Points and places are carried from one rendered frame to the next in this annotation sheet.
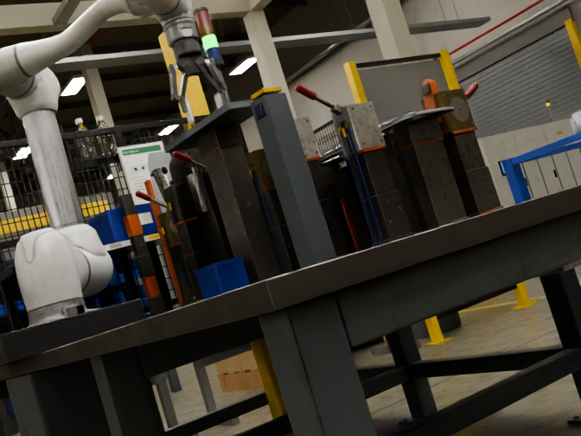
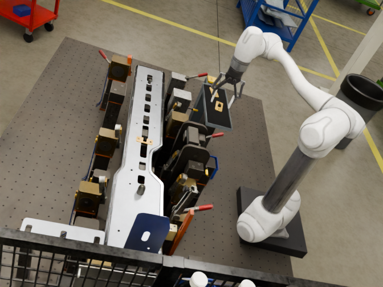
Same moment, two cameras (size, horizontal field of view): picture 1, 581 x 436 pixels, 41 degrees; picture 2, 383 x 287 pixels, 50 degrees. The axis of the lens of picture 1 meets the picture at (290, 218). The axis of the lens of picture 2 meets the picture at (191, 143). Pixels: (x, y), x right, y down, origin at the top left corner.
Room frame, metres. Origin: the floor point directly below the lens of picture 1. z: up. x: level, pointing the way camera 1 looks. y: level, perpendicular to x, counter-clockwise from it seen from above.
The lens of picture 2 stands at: (3.88, 0.73, 2.27)
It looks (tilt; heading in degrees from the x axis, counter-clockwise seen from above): 37 degrees down; 200
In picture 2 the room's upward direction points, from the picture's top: 25 degrees clockwise
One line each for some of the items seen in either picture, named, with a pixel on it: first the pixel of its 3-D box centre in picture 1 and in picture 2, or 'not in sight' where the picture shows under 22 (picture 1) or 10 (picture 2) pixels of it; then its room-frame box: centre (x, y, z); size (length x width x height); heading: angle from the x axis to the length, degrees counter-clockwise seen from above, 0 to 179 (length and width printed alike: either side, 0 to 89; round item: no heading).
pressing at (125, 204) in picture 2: (285, 182); (142, 138); (2.51, -0.02, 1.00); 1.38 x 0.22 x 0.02; 38
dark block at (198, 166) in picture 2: not in sight; (180, 196); (2.57, 0.31, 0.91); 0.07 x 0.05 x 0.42; 128
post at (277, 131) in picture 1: (293, 182); (198, 111); (1.93, -0.03, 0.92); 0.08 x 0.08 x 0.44; 38
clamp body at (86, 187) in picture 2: not in sight; (80, 214); (2.98, 0.08, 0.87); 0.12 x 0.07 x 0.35; 128
